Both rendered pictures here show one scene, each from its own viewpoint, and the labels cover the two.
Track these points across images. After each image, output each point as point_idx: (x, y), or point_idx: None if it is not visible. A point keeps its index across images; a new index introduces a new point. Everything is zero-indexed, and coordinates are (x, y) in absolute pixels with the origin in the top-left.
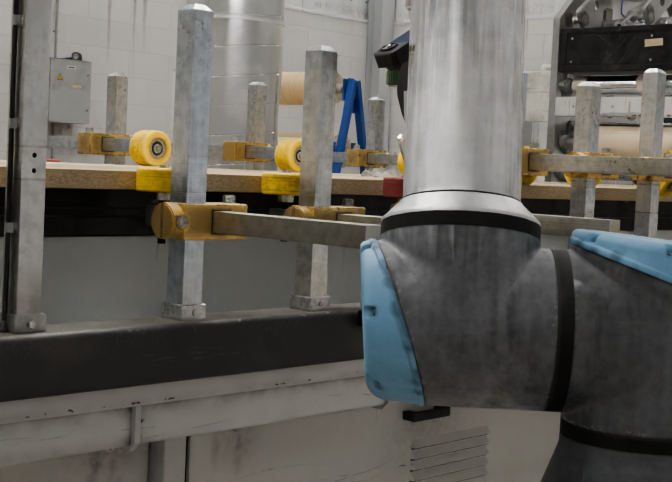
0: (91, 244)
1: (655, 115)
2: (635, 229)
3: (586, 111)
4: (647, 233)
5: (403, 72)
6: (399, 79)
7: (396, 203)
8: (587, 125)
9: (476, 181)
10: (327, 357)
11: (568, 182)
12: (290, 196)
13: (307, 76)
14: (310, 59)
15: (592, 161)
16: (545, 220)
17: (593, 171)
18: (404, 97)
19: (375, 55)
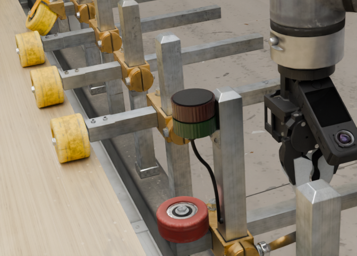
0: None
1: None
2: (110, 89)
3: (136, 28)
4: (121, 89)
5: (296, 142)
6: (287, 149)
7: (237, 254)
8: (140, 40)
9: None
10: None
11: (24, 66)
12: None
13: (317, 232)
14: (322, 212)
15: (248, 95)
16: (356, 196)
17: (251, 103)
18: (295, 166)
19: (340, 156)
